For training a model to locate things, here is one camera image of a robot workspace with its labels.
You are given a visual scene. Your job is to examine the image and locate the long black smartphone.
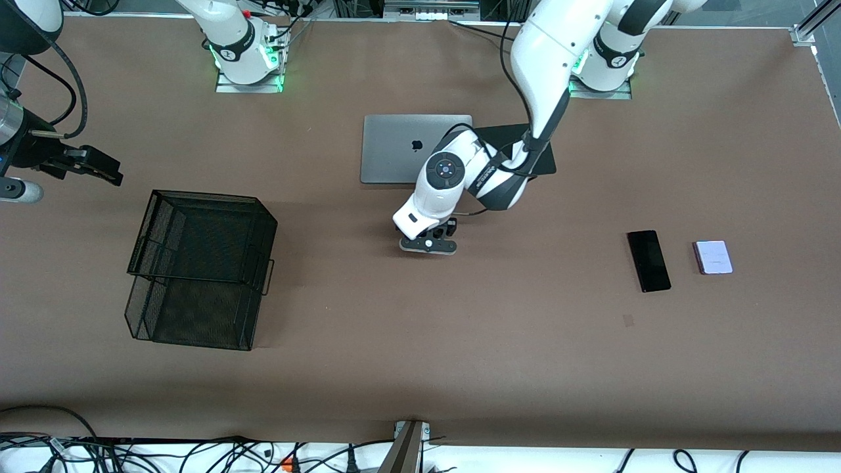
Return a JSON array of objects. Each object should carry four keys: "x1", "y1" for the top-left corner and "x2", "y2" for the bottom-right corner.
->
[{"x1": 626, "y1": 230, "x2": 672, "y2": 294}]

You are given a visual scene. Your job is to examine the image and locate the lavender flip phone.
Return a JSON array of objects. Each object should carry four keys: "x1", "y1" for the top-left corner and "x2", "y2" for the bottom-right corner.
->
[{"x1": 693, "y1": 240, "x2": 734, "y2": 275}]

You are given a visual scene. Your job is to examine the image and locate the grey closed laptop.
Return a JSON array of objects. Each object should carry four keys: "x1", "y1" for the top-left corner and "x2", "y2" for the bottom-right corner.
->
[{"x1": 360, "y1": 114, "x2": 475, "y2": 185}]

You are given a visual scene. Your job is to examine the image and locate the black mouse pad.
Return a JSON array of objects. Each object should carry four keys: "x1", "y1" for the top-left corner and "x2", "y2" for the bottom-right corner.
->
[{"x1": 473, "y1": 122, "x2": 557, "y2": 177}]

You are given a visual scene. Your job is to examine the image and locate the black mesh two-tier tray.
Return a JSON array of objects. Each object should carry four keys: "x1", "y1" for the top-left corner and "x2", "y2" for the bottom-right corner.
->
[{"x1": 125, "y1": 189, "x2": 278, "y2": 351}]

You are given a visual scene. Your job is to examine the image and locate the white power strip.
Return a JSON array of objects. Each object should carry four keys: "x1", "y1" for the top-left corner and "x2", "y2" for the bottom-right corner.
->
[{"x1": 383, "y1": 0, "x2": 482, "y2": 22}]

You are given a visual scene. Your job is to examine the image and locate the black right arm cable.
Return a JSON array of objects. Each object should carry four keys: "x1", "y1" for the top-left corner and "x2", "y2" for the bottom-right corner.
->
[{"x1": 0, "y1": 30, "x2": 89, "y2": 142}]

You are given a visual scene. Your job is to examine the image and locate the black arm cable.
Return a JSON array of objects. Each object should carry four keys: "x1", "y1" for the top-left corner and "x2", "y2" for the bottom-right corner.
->
[
  {"x1": 427, "y1": 16, "x2": 560, "y2": 217},
  {"x1": 0, "y1": 30, "x2": 89, "y2": 142}
]

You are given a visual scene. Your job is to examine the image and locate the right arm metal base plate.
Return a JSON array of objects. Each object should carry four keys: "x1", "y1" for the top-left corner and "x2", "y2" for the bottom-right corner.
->
[{"x1": 216, "y1": 26, "x2": 290, "y2": 94}]

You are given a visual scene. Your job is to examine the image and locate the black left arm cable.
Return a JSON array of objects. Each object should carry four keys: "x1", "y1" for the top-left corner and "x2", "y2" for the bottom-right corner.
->
[{"x1": 427, "y1": 16, "x2": 560, "y2": 217}]

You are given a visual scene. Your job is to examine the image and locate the black table cable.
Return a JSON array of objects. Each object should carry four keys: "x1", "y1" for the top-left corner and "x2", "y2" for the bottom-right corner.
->
[{"x1": 449, "y1": 20, "x2": 523, "y2": 45}]

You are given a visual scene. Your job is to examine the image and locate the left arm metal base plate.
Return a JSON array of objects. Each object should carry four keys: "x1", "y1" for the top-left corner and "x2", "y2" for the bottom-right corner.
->
[{"x1": 568, "y1": 78, "x2": 633, "y2": 101}]

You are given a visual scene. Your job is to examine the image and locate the aluminium table leg bracket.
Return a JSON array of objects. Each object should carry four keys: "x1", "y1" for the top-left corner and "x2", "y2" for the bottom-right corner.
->
[{"x1": 378, "y1": 420, "x2": 431, "y2": 473}]

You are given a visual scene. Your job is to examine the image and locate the black looped floor cable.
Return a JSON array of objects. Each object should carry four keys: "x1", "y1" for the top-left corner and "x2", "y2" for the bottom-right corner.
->
[{"x1": 0, "y1": 404, "x2": 99, "y2": 442}]

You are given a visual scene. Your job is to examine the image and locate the aluminium frame rail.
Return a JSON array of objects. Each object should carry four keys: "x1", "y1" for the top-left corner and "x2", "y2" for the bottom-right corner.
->
[{"x1": 792, "y1": 0, "x2": 841, "y2": 129}]

